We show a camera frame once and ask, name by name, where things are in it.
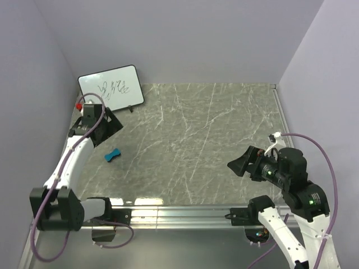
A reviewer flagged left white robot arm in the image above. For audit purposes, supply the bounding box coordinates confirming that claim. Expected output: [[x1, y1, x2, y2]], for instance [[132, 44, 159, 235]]
[[30, 103, 123, 231]]

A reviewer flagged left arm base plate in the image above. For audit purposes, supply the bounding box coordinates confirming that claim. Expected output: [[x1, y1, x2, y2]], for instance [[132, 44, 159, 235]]
[[92, 207, 132, 225]]

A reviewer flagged blue whiteboard eraser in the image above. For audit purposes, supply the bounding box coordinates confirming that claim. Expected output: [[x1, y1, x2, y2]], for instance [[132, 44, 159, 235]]
[[104, 149, 121, 163]]

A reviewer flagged black-framed small whiteboard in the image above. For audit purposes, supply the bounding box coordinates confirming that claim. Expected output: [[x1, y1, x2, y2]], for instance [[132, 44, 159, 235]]
[[77, 65, 145, 112]]

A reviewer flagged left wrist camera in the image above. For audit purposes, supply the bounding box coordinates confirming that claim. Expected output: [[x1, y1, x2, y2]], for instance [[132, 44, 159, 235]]
[[75, 100, 94, 116]]

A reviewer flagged aluminium front rail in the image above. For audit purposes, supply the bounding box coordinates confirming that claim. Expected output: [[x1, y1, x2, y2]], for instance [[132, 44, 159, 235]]
[[29, 204, 298, 230]]

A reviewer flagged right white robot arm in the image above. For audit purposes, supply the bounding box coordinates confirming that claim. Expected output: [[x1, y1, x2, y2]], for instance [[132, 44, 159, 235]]
[[227, 146, 340, 268]]

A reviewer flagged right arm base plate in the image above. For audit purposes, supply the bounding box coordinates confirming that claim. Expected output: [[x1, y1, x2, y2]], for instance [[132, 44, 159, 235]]
[[224, 206, 265, 226]]

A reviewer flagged aluminium rail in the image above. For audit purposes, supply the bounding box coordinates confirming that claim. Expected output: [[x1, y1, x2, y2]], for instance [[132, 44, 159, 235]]
[[29, 204, 298, 230], [270, 84, 289, 133]]

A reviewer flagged aluminium right side rail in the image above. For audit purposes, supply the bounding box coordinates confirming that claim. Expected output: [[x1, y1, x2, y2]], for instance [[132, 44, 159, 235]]
[[270, 84, 289, 133]]

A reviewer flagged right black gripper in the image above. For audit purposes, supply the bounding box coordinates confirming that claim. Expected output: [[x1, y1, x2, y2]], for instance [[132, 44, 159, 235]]
[[227, 143, 288, 186]]

